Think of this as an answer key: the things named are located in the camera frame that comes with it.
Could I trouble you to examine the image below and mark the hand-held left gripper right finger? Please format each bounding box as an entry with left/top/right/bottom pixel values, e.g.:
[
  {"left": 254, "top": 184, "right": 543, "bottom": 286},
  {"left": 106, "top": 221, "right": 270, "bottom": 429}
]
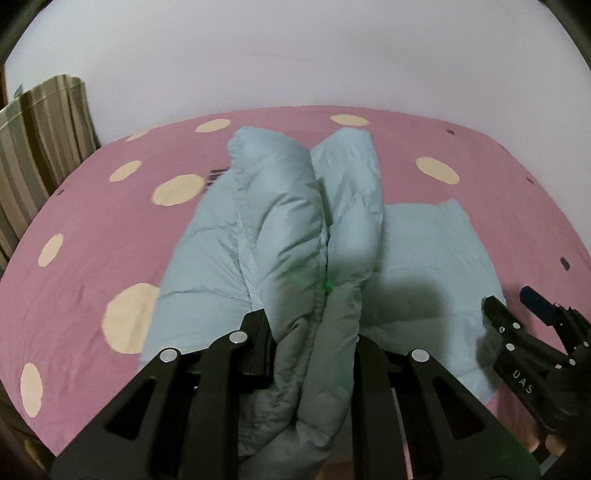
[{"left": 348, "top": 333, "right": 541, "bottom": 480}]

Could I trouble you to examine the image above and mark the striped cushion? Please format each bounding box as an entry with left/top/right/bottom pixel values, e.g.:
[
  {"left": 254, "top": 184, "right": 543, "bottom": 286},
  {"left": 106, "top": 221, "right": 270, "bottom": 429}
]
[{"left": 0, "top": 75, "right": 101, "bottom": 278}]

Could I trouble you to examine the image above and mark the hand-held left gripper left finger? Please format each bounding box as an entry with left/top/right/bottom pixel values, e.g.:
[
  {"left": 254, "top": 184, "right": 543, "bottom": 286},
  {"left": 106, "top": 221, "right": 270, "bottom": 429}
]
[{"left": 50, "top": 310, "right": 278, "bottom": 480}]

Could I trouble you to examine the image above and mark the light blue puffer jacket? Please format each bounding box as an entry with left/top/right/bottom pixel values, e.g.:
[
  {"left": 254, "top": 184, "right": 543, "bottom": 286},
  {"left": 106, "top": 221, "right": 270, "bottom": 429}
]
[{"left": 139, "top": 126, "right": 504, "bottom": 476}]

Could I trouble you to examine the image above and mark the person's right hand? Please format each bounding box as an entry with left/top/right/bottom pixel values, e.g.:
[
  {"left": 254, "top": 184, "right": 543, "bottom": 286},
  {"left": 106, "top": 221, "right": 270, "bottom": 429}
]
[{"left": 526, "top": 424, "right": 571, "bottom": 463}]

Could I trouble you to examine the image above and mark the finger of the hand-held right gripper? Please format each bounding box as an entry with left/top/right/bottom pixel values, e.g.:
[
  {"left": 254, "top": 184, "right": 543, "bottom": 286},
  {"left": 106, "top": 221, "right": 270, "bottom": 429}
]
[
  {"left": 519, "top": 285, "right": 591, "bottom": 352},
  {"left": 482, "top": 295, "right": 574, "bottom": 408}
]

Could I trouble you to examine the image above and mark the pink polka dot bed sheet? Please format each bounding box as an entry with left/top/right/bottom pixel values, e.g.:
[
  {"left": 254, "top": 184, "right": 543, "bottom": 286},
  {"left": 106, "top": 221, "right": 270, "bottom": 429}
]
[{"left": 0, "top": 106, "right": 591, "bottom": 462}]

